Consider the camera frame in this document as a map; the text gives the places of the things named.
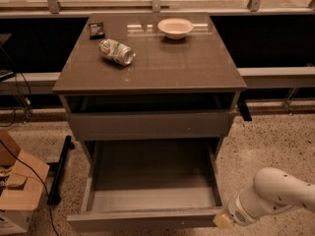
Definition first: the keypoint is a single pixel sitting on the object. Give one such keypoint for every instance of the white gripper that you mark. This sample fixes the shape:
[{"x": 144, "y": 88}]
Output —
[{"x": 235, "y": 210}]

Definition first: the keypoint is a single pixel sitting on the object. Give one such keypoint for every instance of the grey drawer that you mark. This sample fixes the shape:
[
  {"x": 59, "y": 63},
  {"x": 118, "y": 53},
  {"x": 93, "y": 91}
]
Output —
[
  {"x": 150, "y": 184},
  {"x": 152, "y": 126}
]

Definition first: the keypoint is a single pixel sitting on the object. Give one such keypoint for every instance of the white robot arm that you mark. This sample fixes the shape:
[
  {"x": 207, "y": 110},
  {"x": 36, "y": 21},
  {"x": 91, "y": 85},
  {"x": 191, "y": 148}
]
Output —
[{"x": 272, "y": 192}]

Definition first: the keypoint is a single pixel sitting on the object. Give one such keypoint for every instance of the grey top drawer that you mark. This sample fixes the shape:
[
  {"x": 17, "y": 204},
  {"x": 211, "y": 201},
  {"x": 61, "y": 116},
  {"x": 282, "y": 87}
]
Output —
[{"x": 152, "y": 126}]

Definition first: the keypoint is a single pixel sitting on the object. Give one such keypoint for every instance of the grey drawer cabinet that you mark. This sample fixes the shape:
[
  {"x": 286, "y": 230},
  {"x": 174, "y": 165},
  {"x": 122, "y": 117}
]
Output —
[{"x": 192, "y": 75}]

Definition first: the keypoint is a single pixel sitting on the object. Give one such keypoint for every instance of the black stand leg right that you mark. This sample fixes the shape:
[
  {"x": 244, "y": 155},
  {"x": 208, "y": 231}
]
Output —
[{"x": 243, "y": 108}]

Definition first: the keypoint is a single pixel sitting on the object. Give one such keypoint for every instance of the black stand leg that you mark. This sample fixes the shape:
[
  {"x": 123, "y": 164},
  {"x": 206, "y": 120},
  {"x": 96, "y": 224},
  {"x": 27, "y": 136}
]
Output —
[
  {"x": 243, "y": 108},
  {"x": 57, "y": 168}
]

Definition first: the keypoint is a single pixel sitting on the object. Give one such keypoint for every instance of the black stand leg left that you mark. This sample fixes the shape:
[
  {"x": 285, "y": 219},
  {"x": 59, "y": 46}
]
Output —
[{"x": 57, "y": 168}]

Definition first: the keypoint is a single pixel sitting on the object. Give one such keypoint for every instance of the white paper bowl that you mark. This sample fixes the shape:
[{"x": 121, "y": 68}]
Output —
[{"x": 175, "y": 28}]

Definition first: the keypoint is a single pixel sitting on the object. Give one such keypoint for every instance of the crushed green soda can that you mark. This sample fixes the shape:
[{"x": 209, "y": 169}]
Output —
[{"x": 117, "y": 52}]

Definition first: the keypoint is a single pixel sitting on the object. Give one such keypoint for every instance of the cardboard box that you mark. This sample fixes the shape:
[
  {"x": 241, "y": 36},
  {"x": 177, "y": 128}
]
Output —
[{"x": 22, "y": 177}]

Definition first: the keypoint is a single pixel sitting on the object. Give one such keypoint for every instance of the small black snack packet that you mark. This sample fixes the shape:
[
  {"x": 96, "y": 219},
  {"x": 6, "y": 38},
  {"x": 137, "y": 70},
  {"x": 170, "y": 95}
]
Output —
[{"x": 96, "y": 30}]

